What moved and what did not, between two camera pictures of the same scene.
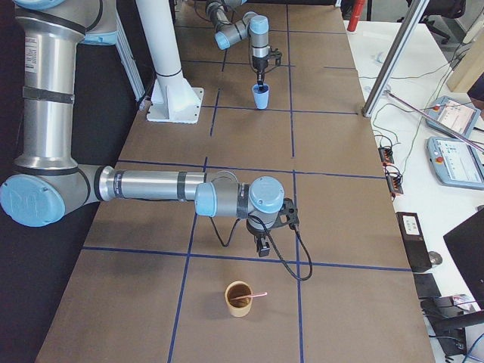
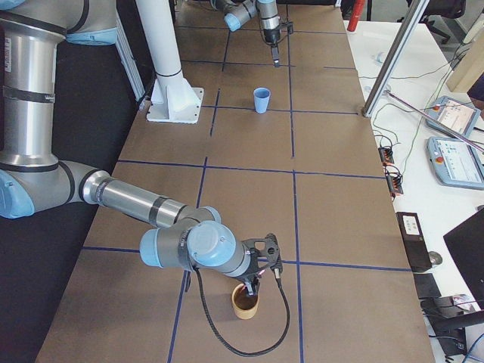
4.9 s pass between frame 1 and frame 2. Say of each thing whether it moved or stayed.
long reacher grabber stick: stayed
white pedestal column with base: stayed
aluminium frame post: stayed
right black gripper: moved
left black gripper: moved
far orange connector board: stayed
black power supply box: stayed
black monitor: stayed
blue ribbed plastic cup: moved
